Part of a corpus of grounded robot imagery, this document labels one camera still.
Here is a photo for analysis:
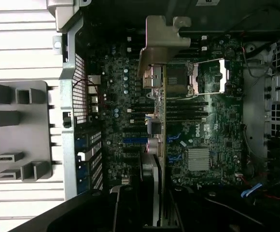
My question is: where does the open metal PC case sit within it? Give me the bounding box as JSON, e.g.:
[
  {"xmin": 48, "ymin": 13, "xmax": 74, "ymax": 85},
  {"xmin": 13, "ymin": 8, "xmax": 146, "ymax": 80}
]
[{"xmin": 45, "ymin": 0, "xmax": 280, "ymax": 232}]

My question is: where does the green motherboard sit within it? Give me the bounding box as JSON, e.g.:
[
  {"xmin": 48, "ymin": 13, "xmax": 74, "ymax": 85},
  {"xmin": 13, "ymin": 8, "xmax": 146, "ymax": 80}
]
[{"xmin": 84, "ymin": 24, "xmax": 246, "ymax": 190}]

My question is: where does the CPU socket with metal frame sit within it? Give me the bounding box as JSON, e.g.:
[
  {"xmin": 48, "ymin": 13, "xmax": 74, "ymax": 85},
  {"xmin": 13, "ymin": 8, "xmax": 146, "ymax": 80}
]
[{"xmin": 166, "ymin": 58, "xmax": 233, "ymax": 98}]

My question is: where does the blue flat data wire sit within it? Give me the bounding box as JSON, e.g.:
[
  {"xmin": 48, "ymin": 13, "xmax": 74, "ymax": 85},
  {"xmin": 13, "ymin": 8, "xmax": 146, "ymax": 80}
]
[{"xmin": 240, "ymin": 183, "xmax": 262, "ymax": 197}]

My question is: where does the silver chipset heatsink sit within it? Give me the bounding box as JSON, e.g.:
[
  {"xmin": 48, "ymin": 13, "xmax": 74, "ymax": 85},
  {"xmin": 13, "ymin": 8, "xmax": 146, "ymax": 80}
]
[{"xmin": 187, "ymin": 146, "xmax": 210, "ymax": 172}]

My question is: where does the grey plastic parts rack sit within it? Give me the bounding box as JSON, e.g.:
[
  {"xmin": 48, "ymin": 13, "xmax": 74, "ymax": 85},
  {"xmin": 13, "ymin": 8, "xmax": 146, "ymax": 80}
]
[{"xmin": 0, "ymin": 80, "xmax": 54, "ymax": 183}]

